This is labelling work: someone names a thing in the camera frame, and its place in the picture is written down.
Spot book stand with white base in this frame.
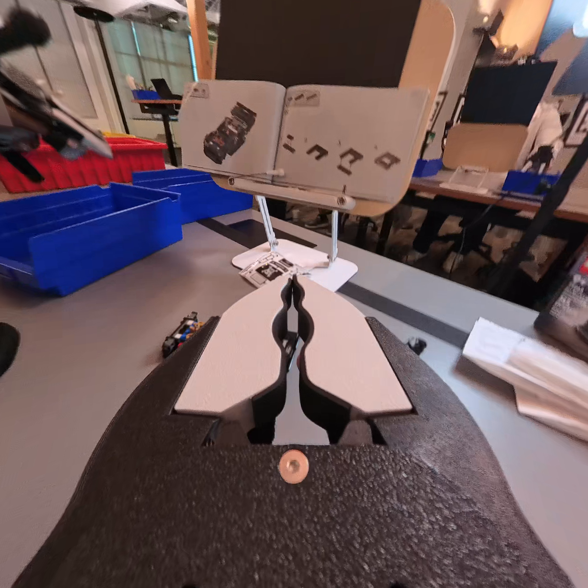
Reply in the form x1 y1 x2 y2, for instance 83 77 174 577
227 168 360 293

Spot black and white sticker sheet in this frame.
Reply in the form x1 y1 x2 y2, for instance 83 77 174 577
239 252 295 289

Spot instruction booklet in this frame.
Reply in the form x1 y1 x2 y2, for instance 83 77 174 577
177 80 430 203

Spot wooden standing desk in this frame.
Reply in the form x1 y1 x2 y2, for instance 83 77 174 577
131 96 184 166

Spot partly built lego car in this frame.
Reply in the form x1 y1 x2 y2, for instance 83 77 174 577
161 311 300 368

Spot white paper sheets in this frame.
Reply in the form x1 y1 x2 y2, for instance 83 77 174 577
461 317 588 443

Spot black laptop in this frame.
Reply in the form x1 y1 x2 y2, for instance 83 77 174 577
150 78 183 99

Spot wooden desk with black legs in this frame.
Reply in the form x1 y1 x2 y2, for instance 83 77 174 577
404 177 588 295

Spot lego set box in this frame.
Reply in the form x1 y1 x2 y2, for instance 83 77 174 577
533 239 588 361

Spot beige and black desk divider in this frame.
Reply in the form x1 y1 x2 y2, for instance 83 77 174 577
442 61 558 172

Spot black floor lamp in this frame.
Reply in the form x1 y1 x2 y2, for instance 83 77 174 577
73 5 131 136

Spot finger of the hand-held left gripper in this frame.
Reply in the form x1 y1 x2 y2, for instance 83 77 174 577
45 98 114 160

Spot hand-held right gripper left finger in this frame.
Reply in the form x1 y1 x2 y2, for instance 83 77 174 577
175 276 295 445

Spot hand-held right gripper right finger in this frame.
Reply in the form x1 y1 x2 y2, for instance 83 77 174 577
295 276 413 445

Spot black slanted stand pole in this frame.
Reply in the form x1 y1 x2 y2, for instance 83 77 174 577
487 133 588 297

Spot red plastic bin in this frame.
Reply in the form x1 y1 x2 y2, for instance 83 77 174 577
0 135 168 194

